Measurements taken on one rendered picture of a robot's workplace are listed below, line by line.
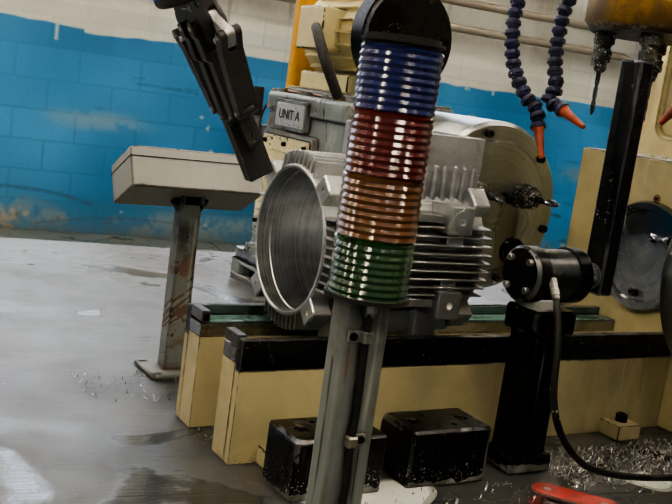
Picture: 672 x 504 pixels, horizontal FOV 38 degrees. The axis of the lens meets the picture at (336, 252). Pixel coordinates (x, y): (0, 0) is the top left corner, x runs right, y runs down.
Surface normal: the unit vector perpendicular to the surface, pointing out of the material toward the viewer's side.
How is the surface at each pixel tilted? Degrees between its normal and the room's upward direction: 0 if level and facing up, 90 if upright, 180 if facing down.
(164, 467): 0
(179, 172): 63
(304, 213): 103
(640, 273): 90
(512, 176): 90
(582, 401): 90
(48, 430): 0
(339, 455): 90
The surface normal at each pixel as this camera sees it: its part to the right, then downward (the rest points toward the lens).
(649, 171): -0.85, -0.04
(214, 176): 0.51, -0.26
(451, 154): 0.48, 0.21
